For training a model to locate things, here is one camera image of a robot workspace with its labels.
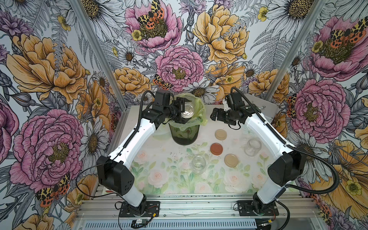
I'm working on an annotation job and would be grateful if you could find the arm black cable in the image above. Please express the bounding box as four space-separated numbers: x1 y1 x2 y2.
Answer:
75 90 157 199
229 87 340 195

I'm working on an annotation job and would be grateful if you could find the aluminium frame post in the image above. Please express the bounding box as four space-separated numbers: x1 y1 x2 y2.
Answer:
263 0 327 101
71 1 129 112

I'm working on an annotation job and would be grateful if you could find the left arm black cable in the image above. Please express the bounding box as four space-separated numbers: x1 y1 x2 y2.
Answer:
75 90 157 199

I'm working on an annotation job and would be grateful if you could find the silver metal case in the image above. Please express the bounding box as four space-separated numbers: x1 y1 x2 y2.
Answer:
245 94 278 123

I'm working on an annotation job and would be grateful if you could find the aluminium frame post left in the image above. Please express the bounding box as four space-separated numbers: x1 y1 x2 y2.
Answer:
71 1 129 112

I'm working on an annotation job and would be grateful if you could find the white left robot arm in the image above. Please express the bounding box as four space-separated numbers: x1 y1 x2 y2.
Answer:
96 90 192 216

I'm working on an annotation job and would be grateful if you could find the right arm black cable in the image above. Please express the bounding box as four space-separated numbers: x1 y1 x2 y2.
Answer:
229 87 340 195

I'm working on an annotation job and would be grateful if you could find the aluminium frame post right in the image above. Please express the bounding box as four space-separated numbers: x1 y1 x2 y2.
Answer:
263 0 327 101

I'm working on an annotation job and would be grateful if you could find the glass jar beige lid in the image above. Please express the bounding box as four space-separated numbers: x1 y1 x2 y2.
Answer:
244 139 262 157
181 102 195 119

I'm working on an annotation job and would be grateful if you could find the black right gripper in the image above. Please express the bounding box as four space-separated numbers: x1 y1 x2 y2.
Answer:
210 107 238 127

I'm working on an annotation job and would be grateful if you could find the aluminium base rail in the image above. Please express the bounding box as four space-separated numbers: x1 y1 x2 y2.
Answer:
73 192 327 230

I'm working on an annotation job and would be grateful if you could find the glass jar orange lid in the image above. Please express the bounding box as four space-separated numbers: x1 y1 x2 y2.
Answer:
190 155 207 175

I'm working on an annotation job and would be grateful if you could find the green plastic bin liner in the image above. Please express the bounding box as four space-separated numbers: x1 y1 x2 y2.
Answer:
169 93 208 130

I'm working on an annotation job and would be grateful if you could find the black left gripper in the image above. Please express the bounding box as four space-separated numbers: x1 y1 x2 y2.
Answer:
163 97 191 124

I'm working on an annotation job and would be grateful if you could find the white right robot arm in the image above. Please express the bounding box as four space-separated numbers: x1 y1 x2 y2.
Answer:
210 91 305 215

